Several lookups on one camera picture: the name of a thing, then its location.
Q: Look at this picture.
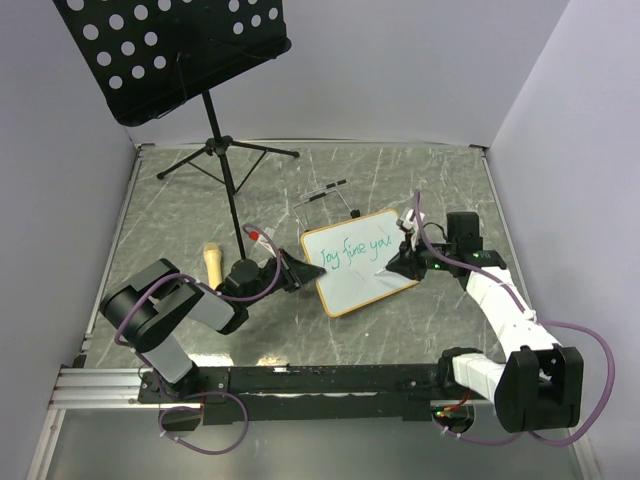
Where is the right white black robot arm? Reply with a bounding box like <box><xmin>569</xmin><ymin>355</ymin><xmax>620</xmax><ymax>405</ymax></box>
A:
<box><xmin>385</xmin><ymin>209</ymin><xmax>584</xmax><ymax>433</ymax></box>

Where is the aluminium extrusion rail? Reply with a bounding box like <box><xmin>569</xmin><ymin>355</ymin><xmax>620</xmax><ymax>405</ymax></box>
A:
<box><xmin>49</xmin><ymin>367</ymin><xmax>151</xmax><ymax>410</ymax></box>

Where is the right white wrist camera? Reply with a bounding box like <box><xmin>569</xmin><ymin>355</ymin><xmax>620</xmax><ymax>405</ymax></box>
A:
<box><xmin>396</xmin><ymin>208</ymin><xmax>425</xmax><ymax>250</ymax></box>

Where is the yellow framed whiteboard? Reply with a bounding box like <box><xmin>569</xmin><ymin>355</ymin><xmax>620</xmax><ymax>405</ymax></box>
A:
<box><xmin>301</xmin><ymin>209</ymin><xmax>417</xmax><ymax>318</ymax></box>

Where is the wooden toy microphone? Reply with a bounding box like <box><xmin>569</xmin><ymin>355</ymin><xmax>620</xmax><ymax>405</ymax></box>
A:
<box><xmin>203</xmin><ymin>242</ymin><xmax>223</xmax><ymax>290</ymax></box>

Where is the black perforated music stand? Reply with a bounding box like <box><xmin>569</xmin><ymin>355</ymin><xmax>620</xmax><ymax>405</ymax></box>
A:
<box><xmin>51</xmin><ymin>0</ymin><xmax>301</xmax><ymax>266</ymax></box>

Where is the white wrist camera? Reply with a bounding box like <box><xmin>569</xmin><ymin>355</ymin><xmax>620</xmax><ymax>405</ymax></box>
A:
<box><xmin>248</xmin><ymin>227</ymin><xmax>277</xmax><ymax>257</ymax></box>
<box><xmin>396</xmin><ymin>208</ymin><xmax>425</xmax><ymax>250</ymax></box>

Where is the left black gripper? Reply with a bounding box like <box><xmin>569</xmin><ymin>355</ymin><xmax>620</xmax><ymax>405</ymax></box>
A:
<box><xmin>243</xmin><ymin>247</ymin><xmax>326</xmax><ymax>307</ymax></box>

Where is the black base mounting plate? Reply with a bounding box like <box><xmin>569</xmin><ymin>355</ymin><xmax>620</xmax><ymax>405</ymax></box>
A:
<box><xmin>138</xmin><ymin>364</ymin><xmax>468</xmax><ymax>425</ymax></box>

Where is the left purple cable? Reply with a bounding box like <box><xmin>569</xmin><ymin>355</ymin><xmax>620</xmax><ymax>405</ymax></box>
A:
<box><xmin>114</xmin><ymin>223</ymin><xmax>282</xmax><ymax>455</ymax></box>

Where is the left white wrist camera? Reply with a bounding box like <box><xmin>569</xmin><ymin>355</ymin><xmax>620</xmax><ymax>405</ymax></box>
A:
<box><xmin>248</xmin><ymin>227</ymin><xmax>277</xmax><ymax>257</ymax></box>

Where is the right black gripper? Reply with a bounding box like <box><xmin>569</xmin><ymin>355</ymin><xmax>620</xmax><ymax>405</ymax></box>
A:
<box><xmin>385</xmin><ymin>229</ymin><xmax>456</xmax><ymax>282</ymax></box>

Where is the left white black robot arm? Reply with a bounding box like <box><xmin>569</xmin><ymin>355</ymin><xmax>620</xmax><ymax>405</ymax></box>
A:
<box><xmin>99</xmin><ymin>249</ymin><xmax>326</xmax><ymax>402</ymax></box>

